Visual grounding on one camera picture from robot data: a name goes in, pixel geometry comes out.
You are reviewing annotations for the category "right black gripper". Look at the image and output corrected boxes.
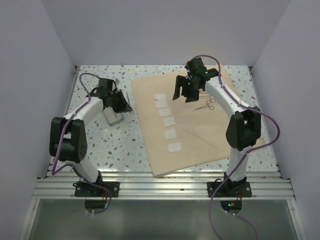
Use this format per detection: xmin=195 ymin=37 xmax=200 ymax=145
xmin=173 ymin=75 xmax=201 ymax=103

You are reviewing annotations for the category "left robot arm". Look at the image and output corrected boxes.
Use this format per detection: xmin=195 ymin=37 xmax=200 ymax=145
xmin=49 ymin=73 xmax=133 ymax=197

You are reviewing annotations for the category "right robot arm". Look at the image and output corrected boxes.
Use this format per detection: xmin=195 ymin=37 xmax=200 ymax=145
xmin=172 ymin=56 xmax=262 ymax=197

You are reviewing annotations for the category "beige surgical drape cloth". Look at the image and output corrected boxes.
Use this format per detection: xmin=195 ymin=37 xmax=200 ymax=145
xmin=131 ymin=63 xmax=267 ymax=178

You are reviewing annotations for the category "metal instrument tray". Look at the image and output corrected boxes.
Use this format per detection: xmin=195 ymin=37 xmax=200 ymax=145
xmin=102 ymin=107 xmax=124 ymax=126

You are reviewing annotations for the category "white gauze pad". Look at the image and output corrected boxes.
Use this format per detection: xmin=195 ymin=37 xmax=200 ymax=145
xmin=163 ymin=116 xmax=176 ymax=127
xmin=163 ymin=129 xmax=177 ymax=140
xmin=154 ymin=93 xmax=167 ymax=101
xmin=156 ymin=100 xmax=169 ymax=109
xmin=167 ymin=142 xmax=182 ymax=153
xmin=158 ymin=108 xmax=172 ymax=117

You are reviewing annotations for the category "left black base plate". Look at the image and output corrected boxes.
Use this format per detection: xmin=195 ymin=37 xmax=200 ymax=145
xmin=72 ymin=181 xmax=120 ymax=198

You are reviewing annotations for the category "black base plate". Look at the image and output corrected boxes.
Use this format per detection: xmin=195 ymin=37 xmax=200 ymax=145
xmin=72 ymin=181 xmax=120 ymax=198
xmin=206 ymin=178 xmax=253 ymax=198

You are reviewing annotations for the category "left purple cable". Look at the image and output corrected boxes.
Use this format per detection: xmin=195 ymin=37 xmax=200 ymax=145
xmin=51 ymin=72 xmax=115 ymax=215

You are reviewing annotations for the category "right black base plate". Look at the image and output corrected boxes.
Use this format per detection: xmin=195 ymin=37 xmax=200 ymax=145
xmin=206 ymin=178 xmax=253 ymax=198

